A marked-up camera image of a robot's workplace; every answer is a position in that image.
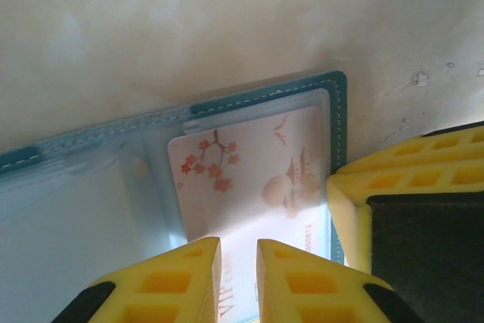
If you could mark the white blossom print card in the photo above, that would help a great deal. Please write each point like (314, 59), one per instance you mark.
(246, 171)

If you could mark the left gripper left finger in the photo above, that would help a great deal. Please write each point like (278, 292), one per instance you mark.
(166, 289)

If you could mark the teal leather card holder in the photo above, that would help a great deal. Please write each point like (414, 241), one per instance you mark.
(336, 111)

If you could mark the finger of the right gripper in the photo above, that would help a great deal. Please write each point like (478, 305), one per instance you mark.
(416, 232)

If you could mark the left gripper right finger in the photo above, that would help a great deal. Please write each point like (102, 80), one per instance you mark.
(302, 292)

